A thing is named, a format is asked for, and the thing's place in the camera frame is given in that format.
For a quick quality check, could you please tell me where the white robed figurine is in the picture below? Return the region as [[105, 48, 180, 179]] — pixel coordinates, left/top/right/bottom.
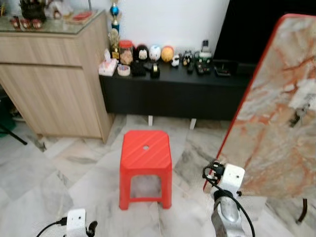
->
[[45, 0, 75, 18]]

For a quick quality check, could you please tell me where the black wallet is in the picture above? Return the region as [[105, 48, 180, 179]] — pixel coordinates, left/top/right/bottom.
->
[[130, 61, 147, 78]]

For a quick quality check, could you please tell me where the small gold trophy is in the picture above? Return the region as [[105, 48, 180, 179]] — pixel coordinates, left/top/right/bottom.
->
[[108, 28, 121, 60]]

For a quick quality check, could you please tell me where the white adhesive wall hook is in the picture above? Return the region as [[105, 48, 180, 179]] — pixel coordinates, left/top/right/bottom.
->
[[288, 81, 316, 127]]

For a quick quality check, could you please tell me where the clear jar red lid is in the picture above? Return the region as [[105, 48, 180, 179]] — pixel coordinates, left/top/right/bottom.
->
[[118, 39, 134, 66]]

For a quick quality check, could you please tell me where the light wooden cabinet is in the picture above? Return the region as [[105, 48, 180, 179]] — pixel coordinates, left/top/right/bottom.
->
[[0, 9, 115, 144]]

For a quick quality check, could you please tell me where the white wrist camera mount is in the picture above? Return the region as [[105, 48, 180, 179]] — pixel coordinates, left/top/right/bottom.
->
[[217, 164, 246, 196], [65, 208, 87, 237]]

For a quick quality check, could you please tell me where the black television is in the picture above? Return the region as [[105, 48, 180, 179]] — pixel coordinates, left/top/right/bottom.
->
[[213, 0, 316, 65]]

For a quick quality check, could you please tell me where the yellow bear plush toy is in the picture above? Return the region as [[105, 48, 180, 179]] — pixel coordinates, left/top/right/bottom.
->
[[160, 45, 175, 63]]

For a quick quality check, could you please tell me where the green box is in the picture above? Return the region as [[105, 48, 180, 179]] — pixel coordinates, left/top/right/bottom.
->
[[0, 98, 13, 125]]

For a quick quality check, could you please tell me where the white tape roll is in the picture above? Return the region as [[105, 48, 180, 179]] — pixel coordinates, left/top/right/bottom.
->
[[117, 64, 131, 78]]

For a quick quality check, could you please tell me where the flat red packet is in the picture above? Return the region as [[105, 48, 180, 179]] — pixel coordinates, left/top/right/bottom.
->
[[71, 10, 94, 22]]

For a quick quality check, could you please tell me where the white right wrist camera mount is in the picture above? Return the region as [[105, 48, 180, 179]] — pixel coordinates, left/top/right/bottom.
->
[[217, 164, 246, 196]]

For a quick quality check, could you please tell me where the white round plush toy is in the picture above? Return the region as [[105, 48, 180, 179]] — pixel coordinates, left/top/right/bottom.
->
[[149, 44, 162, 62]]

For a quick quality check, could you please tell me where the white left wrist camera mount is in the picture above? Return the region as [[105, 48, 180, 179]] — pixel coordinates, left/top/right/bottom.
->
[[65, 208, 87, 237]]

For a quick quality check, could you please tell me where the white patterned tissue box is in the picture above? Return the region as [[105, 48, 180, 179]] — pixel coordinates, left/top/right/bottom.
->
[[98, 49, 119, 77]]

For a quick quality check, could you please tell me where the black tripod stand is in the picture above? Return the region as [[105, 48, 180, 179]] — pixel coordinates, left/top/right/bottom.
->
[[0, 123, 28, 147]]

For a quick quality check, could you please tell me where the tall blue gold trophy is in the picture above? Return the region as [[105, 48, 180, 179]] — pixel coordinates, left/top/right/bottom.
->
[[109, 0, 122, 33]]

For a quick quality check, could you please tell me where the black low tv console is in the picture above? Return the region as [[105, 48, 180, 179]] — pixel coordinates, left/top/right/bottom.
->
[[98, 61, 258, 122]]

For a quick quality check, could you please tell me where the red plastic stool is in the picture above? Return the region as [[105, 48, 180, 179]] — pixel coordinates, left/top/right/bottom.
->
[[118, 129, 174, 211]]

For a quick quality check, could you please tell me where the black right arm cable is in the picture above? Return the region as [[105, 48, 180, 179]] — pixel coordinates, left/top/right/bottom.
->
[[202, 165, 256, 237]]

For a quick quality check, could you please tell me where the wide black remote control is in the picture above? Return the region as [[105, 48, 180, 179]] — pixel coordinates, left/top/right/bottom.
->
[[195, 62, 212, 76]]

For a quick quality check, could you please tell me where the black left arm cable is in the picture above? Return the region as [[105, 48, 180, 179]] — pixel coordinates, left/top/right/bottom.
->
[[35, 217, 68, 237]]

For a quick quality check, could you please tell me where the black mouse plush toy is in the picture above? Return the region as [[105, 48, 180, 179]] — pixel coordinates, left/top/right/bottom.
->
[[134, 44, 150, 63]]

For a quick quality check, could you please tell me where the small black cartoon figure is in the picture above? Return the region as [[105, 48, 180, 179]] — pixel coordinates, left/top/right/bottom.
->
[[182, 50, 194, 67]]

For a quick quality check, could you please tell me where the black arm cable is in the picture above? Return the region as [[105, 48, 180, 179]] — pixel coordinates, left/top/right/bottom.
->
[[202, 165, 256, 237], [35, 217, 68, 237]]

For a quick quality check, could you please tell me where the black iron teapot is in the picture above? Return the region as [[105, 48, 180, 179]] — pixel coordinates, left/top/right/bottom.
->
[[19, 0, 47, 22]]

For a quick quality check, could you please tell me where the black tape dispenser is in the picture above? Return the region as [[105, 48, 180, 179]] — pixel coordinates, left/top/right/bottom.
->
[[149, 63, 161, 79]]

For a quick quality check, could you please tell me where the marble table red edge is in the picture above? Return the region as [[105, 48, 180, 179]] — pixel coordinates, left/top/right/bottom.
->
[[203, 13, 316, 224]]

